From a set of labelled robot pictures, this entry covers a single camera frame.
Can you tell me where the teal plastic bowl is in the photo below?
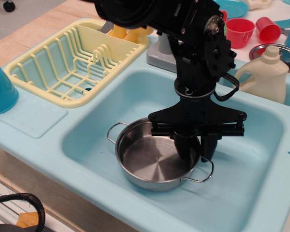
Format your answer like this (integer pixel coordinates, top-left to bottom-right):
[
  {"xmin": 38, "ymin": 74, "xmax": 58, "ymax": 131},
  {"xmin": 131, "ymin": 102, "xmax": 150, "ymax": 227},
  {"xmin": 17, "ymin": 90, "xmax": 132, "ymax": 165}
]
[{"xmin": 0, "ymin": 67, "xmax": 19, "ymax": 114}]

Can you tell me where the teal plastic utensil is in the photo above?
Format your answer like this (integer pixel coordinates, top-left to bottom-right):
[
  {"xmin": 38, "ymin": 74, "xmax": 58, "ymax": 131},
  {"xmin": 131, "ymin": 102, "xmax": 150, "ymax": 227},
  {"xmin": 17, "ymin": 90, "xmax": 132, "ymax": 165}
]
[{"xmin": 275, "ymin": 19, "xmax": 290, "ymax": 29}]

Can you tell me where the black caster wheel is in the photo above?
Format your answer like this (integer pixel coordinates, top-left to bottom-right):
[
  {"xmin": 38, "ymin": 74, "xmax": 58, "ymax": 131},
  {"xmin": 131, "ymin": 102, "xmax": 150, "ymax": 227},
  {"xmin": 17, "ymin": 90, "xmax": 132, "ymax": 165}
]
[{"xmin": 3, "ymin": 0, "xmax": 15, "ymax": 13}]

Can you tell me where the black braided cable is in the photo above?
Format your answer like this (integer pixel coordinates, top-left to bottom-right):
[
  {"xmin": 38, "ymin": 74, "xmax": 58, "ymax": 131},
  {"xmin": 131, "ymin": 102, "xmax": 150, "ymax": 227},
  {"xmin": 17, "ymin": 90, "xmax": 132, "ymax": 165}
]
[{"xmin": 0, "ymin": 192, "xmax": 46, "ymax": 232}]

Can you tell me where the stainless steel pot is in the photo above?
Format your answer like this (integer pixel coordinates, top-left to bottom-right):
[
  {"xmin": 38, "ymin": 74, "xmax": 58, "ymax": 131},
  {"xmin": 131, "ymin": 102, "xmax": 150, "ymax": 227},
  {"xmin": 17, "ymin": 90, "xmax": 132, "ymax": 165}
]
[{"xmin": 107, "ymin": 118, "xmax": 213, "ymax": 192}]

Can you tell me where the red tipped plastic cup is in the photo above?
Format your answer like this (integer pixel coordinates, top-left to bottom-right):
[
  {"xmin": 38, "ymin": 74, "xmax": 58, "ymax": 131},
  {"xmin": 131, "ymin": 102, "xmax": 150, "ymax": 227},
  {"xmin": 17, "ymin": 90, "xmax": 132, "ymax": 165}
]
[{"xmin": 256, "ymin": 17, "xmax": 281, "ymax": 44}]

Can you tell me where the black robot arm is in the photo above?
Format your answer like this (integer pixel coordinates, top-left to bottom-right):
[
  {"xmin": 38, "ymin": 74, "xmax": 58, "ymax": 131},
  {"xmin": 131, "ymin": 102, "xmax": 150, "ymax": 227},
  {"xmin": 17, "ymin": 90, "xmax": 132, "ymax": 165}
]
[{"xmin": 94, "ymin": 0, "xmax": 247, "ymax": 162}]

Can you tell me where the light blue toy sink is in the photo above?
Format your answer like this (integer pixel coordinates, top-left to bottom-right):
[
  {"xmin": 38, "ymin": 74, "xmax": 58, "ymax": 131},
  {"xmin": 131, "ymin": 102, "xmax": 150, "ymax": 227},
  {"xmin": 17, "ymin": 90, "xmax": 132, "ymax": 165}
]
[{"xmin": 0, "ymin": 54, "xmax": 290, "ymax": 232}]

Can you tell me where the cream plastic toy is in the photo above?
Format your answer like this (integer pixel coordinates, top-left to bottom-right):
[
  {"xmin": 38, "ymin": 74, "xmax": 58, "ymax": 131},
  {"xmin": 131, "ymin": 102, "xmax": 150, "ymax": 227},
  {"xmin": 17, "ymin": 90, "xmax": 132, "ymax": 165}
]
[{"xmin": 245, "ymin": 0, "xmax": 272, "ymax": 10}]

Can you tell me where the grey white spatula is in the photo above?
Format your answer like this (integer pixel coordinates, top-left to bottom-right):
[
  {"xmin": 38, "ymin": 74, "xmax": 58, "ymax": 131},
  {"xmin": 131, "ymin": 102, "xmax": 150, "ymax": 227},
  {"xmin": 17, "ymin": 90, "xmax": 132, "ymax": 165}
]
[{"xmin": 97, "ymin": 21, "xmax": 114, "ymax": 34}]

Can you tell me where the orange tape piece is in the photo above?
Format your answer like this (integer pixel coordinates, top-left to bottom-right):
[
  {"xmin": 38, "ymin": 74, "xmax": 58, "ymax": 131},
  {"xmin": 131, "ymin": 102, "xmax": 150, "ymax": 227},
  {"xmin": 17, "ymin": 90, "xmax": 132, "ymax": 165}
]
[{"xmin": 15, "ymin": 212, "xmax": 39, "ymax": 228}]

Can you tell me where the red lying cup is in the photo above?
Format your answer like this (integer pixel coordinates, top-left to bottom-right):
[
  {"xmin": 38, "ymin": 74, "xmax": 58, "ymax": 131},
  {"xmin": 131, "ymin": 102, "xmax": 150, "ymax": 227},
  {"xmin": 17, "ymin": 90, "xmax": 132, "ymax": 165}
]
[{"xmin": 218, "ymin": 10, "xmax": 228, "ymax": 23}]

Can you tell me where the grey toy faucet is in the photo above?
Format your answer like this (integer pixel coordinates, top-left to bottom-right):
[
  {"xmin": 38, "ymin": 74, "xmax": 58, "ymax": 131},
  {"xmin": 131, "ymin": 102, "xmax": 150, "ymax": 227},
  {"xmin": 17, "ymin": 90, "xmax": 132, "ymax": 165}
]
[{"xmin": 146, "ymin": 33, "xmax": 176, "ymax": 73}]

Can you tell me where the yellow dish brush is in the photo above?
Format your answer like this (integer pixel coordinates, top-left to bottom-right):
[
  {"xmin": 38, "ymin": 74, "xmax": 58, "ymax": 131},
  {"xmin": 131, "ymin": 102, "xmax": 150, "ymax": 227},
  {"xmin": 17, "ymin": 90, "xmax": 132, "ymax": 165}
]
[{"xmin": 123, "ymin": 26, "xmax": 154, "ymax": 43}]

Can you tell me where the cream detergent bottle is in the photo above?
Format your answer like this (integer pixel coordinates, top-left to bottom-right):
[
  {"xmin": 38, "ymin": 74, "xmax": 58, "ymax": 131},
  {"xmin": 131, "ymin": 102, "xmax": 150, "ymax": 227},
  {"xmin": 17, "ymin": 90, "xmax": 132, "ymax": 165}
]
[{"xmin": 234, "ymin": 45, "xmax": 289, "ymax": 104}]

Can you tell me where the teal plastic plate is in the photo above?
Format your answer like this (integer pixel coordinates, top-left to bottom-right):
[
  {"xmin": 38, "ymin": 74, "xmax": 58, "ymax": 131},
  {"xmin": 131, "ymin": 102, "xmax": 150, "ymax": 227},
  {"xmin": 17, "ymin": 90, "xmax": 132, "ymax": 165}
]
[{"xmin": 214, "ymin": 0, "xmax": 249, "ymax": 19}]

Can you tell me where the yellow plastic bottle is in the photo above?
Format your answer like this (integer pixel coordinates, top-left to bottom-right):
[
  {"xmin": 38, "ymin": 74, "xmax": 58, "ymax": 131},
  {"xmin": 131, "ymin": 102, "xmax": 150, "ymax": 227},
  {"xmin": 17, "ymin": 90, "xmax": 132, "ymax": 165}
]
[{"xmin": 107, "ymin": 25, "xmax": 127, "ymax": 39}]

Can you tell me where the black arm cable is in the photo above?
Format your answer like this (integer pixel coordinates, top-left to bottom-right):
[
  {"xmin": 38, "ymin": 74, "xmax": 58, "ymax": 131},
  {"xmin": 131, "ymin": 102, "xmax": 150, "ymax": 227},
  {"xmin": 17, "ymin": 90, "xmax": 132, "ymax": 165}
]
[{"xmin": 212, "ymin": 73, "xmax": 240, "ymax": 102}]

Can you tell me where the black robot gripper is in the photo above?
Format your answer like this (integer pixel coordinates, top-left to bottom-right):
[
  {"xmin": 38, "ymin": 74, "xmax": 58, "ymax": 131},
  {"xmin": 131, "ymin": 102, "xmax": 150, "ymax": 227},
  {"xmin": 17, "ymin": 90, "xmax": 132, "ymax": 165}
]
[{"xmin": 148, "ymin": 97, "xmax": 247, "ymax": 161}]

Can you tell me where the yellow dish drying rack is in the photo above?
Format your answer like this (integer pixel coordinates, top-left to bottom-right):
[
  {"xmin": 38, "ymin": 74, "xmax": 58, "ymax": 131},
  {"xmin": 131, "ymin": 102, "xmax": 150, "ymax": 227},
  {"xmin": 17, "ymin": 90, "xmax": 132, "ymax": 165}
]
[{"xmin": 4, "ymin": 18, "xmax": 149, "ymax": 108}]

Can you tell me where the silver metal lid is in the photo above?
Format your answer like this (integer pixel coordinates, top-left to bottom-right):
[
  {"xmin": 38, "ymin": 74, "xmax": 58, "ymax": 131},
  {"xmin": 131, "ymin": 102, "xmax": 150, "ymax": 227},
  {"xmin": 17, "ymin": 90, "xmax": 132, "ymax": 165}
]
[{"xmin": 249, "ymin": 43, "xmax": 290, "ymax": 73}]

